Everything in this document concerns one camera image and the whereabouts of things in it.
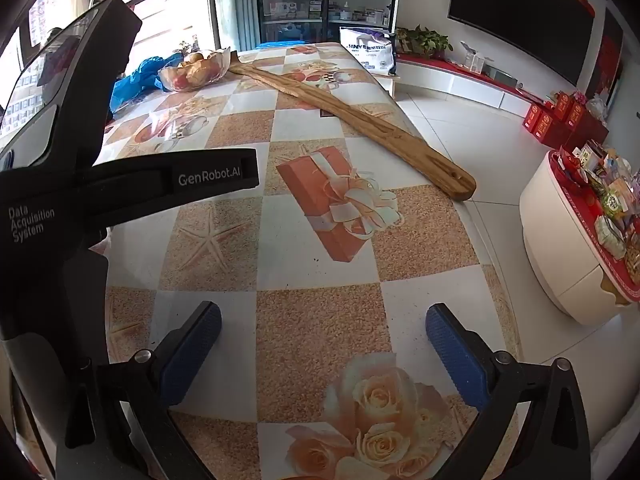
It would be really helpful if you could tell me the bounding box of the clear acrylic stand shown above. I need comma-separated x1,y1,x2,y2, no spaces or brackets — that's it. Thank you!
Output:
459,40,496,73

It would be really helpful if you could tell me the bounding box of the white printed bag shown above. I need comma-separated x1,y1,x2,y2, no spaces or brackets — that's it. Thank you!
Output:
339,26,398,75

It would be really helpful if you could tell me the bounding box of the red wall hanging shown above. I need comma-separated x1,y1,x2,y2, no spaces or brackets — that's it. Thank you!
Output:
600,7,626,106

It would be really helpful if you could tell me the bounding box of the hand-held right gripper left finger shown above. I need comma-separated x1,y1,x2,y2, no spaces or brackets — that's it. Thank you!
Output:
55,301,222,480

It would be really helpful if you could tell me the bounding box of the green potted plant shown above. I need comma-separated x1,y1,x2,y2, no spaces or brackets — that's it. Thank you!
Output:
395,25,453,58

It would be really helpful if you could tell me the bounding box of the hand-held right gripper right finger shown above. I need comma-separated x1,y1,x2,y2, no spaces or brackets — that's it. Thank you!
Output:
426,303,593,480

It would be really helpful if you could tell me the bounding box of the glass door cabinet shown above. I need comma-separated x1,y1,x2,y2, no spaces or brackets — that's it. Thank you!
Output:
255,0,403,46

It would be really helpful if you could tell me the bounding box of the small red gift box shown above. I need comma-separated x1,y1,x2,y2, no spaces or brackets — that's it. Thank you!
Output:
522,104,555,140

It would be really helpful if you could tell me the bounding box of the glass fruit bowl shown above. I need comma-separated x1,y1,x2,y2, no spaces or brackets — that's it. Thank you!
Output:
159,47,233,92

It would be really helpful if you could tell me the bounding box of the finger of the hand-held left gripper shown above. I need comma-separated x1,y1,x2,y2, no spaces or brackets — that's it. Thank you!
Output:
80,147,260,211

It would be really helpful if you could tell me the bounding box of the long wooden board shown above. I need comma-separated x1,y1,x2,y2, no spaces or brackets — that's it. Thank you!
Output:
227,62,477,202

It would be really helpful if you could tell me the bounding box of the large red gift box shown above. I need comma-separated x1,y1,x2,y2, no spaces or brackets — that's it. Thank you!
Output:
542,110,610,150

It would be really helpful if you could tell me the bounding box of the blue plastic bag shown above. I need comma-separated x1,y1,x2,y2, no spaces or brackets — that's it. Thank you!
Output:
111,52,183,111

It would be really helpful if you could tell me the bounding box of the pile of snack packets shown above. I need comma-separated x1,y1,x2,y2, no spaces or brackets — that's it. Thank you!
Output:
560,142,640,281

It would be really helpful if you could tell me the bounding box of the pile of mixed fruit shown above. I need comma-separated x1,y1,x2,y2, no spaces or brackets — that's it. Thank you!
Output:
170,51,223,90

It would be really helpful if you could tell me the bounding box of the round white side table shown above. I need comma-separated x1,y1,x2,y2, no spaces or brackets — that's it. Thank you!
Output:
519,149,640,326

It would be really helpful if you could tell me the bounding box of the grey curtain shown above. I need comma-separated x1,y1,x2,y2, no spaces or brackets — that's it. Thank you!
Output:
210,0,261,51

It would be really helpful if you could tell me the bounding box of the black television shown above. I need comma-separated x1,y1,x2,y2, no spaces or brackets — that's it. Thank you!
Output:
447,0,596,88

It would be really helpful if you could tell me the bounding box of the white red TV stand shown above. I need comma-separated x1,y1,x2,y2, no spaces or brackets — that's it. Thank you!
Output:
395,52,546,116

